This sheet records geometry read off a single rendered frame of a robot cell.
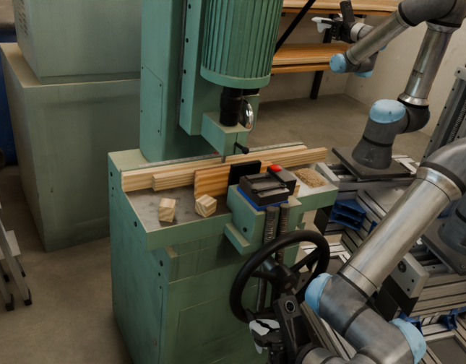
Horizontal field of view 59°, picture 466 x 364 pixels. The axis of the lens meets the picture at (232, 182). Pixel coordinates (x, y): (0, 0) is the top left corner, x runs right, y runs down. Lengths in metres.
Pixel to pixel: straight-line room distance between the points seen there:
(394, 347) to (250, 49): 0.67
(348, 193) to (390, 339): 0.94
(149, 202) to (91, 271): 1.16
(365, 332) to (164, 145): 0.80
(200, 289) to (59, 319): 0.94
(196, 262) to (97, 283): 1.07
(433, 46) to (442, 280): 0.80
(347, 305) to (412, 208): 0.22
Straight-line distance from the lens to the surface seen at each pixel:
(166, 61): 1.19
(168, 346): 1.33
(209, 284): 1.21
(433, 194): 0.87
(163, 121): 1.26
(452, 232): 1.35
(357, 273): 0.82
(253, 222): 0.98
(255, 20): 0.97
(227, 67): 0.99
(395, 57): 4.79
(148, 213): 1.04
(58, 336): 1.96
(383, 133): 1.61
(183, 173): 1.12
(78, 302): 2.06
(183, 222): 1.01
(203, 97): 1.16
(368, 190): 1.68
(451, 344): 2.00
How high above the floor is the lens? 1.52
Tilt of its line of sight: 31 degrees down
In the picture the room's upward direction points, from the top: 9 degrees clockwise
